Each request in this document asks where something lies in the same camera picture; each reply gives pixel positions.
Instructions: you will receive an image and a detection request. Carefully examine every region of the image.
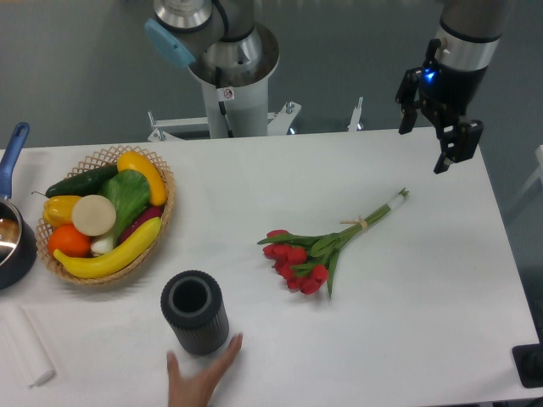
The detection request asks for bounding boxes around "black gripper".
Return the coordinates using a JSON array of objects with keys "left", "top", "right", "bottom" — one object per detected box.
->
[{"left": 395, "top": 64, "right": 487, "bottom": 174}]

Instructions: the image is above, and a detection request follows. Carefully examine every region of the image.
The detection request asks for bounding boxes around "red tulip bouquet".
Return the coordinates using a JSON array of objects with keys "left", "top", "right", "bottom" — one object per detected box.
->
[{"left": 258, "top": 188, "right": 409, "bottom": 295}]

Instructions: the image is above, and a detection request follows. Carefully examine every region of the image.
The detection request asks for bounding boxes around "dark grey ribbed vase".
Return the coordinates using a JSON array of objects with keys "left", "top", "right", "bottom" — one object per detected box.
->
[{"left": 160, "top": 270, "right": 230, "bottom": 355}]

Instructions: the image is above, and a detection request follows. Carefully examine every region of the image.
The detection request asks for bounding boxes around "silver blue-capped robot arm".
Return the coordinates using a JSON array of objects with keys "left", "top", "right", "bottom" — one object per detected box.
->
[{"left": 144, "top": 1, "right": 513, "bottom": 173}]

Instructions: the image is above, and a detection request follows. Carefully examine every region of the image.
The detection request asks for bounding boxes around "bare human hand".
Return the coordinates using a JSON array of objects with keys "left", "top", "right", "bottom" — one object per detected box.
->
[{"left": 166, "top": 333, "right": 244, "bottom": 407}]

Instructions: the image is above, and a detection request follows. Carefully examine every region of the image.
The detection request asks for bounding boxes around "black device at edge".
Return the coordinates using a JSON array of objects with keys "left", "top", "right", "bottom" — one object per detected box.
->
[{"left": 512, "top": 343, "right": 543, "bottom": 388}]

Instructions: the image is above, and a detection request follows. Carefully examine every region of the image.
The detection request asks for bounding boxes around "purple eggplant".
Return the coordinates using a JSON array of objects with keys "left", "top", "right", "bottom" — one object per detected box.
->
[{"left": 118, "top": 206, "right": 163, "bottom": 244}]

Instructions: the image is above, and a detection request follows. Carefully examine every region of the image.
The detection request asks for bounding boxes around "yellow squash at top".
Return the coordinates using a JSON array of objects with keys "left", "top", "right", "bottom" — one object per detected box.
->
[{"left": 117, "top": 151, "right": 167, "bottom": 206}]

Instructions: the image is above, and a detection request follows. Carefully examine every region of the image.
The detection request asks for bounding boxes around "green lettuce leaf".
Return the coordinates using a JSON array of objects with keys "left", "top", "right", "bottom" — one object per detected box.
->
[{"left": 98, "top": 170, "right": 150, "bottom": 242}]

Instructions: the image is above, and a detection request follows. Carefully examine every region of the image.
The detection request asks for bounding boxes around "woven wicker basket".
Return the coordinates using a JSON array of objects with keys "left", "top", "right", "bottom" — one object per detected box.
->
[{"left": 36, "top": 146, "right": 176, "bottom": 285}]

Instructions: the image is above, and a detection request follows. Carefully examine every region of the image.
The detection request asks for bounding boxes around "long yellow squash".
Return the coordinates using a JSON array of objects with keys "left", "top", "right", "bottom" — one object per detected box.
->
[{"left": 53, "top": 217, "right": 162, "bottom": 279}]

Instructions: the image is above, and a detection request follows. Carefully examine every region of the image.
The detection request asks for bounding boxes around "dark green cucumber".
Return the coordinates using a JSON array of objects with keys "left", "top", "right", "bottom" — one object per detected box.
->
[{"left": 32, "top": 164, "right": 118, "bottom": 198}]

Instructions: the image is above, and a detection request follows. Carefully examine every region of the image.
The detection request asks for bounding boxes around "beige round disc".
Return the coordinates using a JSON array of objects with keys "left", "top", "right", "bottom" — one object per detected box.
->
[{"left": 71, "top": 195, "right": 116, "bottom": 237}]

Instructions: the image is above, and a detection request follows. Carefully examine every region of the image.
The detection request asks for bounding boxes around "white spring onion bulb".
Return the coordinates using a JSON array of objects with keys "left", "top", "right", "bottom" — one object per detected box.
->
[{"left": 91, "top": 231, "right": 115, "bottom": 257}]

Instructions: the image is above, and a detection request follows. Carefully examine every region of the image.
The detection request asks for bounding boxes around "orange fruit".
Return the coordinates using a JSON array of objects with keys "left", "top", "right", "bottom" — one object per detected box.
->
[{"left": 48, "top": 225, "right": 91, "bottom": 258}]

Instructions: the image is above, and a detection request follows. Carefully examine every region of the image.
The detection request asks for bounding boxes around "yellow bell pepper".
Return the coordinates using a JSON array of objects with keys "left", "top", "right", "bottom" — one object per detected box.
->
[{"left": 42, "top": 195, "right": 81, "bottom": 228}]

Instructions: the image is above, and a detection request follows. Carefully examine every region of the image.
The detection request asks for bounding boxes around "white folded cloth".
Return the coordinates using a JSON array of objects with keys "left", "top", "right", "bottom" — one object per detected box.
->
[{"left": 3, "top": 305, "right": 56, "bottom": 387}]

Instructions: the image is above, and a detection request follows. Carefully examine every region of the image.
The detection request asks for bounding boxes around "white frame at right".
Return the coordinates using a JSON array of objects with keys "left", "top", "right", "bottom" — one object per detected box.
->
[{"left": 503, "top": 145, "right": 542, "bottom": 225}]

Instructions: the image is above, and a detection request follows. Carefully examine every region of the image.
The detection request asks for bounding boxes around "white metal base frame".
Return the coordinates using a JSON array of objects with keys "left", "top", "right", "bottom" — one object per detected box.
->
[{"left": 148, "top": 96, "right": 364, "bottom": 142}]

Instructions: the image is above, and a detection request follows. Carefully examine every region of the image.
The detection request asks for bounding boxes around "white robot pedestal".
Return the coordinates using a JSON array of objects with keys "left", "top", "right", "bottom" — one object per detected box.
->
[{"left": 201, "top": 79, "right": 268, "bottom": 138}]

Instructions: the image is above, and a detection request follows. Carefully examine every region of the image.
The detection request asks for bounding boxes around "dark pot blue handle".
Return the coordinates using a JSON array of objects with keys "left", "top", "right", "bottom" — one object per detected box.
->
[{"left": 1, "top": 122, "right": 36, "bottom": 290}]

